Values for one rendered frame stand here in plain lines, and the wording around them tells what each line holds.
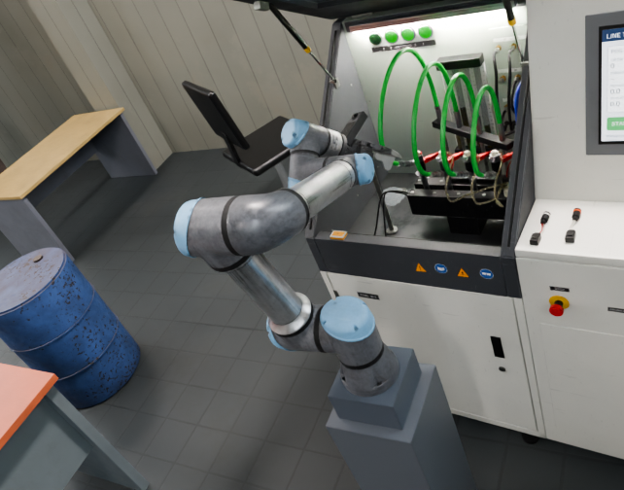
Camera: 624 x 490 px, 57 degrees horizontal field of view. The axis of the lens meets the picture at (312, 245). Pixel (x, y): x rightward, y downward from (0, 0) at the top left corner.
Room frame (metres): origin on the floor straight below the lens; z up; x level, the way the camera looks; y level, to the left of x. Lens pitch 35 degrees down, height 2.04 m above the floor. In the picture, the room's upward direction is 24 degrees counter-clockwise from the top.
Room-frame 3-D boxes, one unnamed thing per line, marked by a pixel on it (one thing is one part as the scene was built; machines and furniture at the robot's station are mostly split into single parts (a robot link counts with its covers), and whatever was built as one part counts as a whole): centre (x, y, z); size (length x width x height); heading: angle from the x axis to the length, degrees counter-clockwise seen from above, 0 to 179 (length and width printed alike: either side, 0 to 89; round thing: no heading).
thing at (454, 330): (1.35, -0.24, 0.44); 0.65 x 0.02 x 0.68; 45
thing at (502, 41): (1.55, -0.77, 1.20); 0.13 x 0.03 x 0.31; 45
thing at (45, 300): (2.58, 1.40, 0.38); 0.51 x 0.51 x 0.76
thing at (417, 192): (1.45, -0.50, 0.91); 0.34 x 0.10 x 0.15; 45
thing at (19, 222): (4.62, 1.60, 0.33); 1.22 x 0.64 x 0.65; 141
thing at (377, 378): (0.99, 0.00, 0.95); 0.15 x 0.15 x 0.10
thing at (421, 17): (1.72, -0.61, 1.43); 0.54 x 0.03 x 0.02; 45
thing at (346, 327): (0.99, 0.00, 1.07); 0.13 x 0.12 x 0.14; 54
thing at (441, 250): (1.36, -0.25, 0.87); 0.62 x 0.04 x 0.16; 45
